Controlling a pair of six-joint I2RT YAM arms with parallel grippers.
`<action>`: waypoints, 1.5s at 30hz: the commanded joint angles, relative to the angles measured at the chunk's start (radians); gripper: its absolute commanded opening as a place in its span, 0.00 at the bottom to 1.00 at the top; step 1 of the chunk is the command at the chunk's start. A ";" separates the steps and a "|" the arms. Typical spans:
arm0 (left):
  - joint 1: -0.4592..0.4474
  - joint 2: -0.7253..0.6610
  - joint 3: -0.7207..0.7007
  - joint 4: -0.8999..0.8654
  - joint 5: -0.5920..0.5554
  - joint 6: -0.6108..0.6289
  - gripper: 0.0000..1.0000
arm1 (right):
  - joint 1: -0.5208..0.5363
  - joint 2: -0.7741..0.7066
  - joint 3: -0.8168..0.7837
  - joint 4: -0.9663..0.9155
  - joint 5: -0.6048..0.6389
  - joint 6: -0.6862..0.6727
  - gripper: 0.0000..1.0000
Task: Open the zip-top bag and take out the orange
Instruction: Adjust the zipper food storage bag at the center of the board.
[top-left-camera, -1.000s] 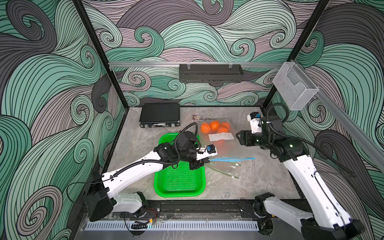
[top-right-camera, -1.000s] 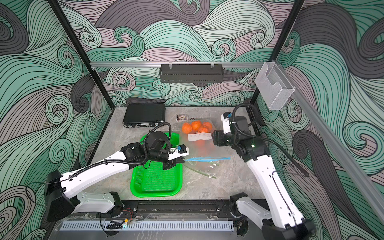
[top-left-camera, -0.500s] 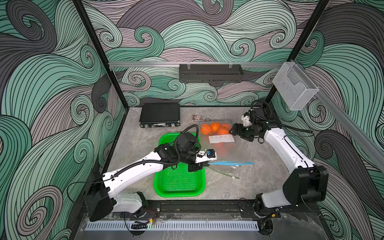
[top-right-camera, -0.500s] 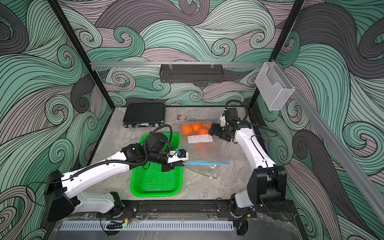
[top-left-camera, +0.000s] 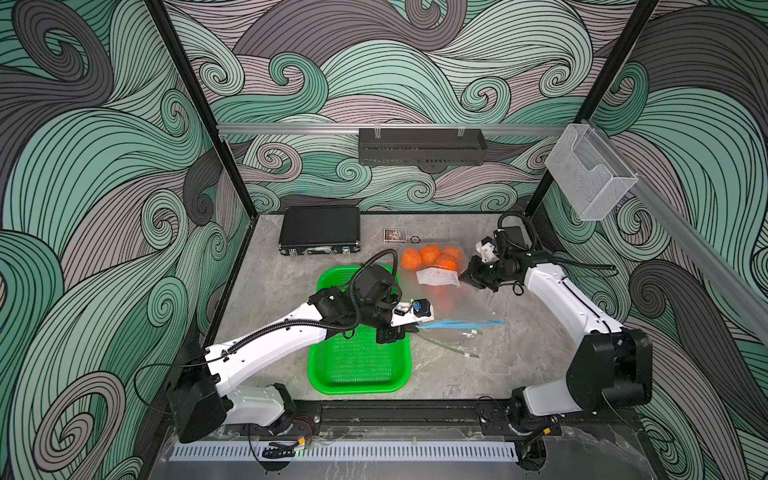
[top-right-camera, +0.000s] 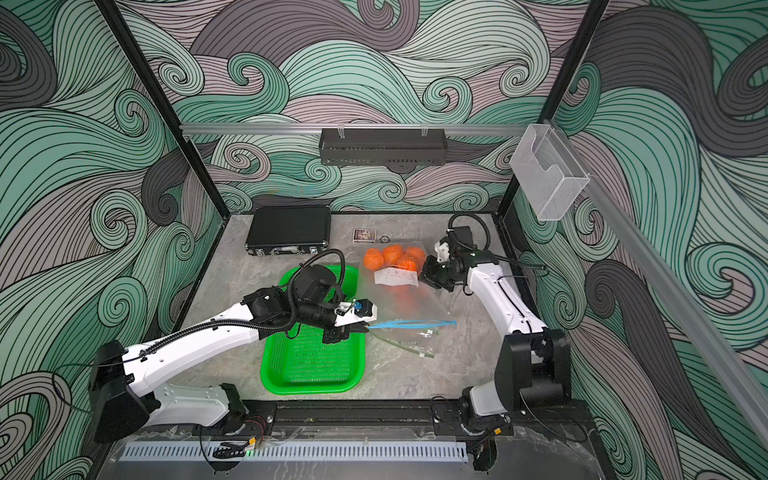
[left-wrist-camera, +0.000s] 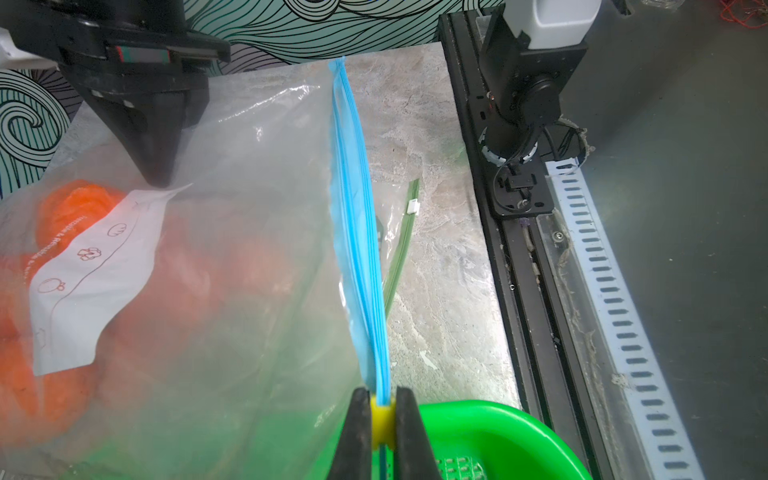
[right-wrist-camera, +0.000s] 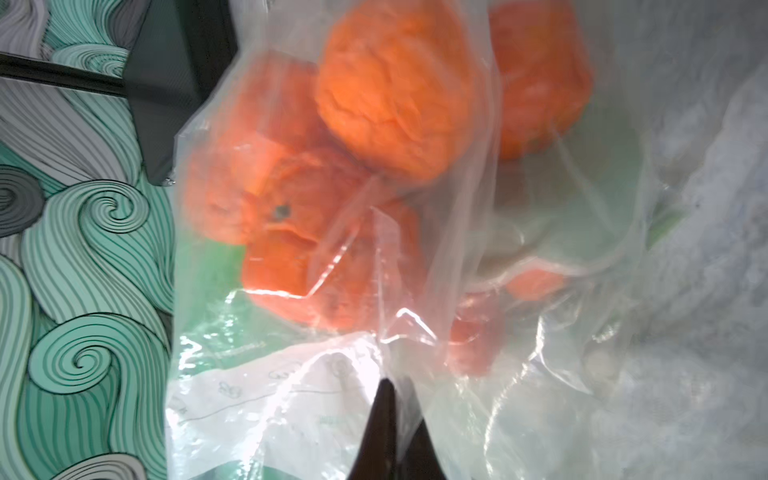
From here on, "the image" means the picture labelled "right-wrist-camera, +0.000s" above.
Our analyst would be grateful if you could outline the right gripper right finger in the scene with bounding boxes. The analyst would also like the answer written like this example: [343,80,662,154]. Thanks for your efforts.
[397,420,446,480]

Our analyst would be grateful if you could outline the blue-zip bag of oranges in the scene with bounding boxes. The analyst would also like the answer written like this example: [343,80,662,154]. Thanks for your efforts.
[165,1,767,479]

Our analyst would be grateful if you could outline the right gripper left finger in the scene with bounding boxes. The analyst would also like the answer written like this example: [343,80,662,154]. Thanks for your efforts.
[347,379,397,480]

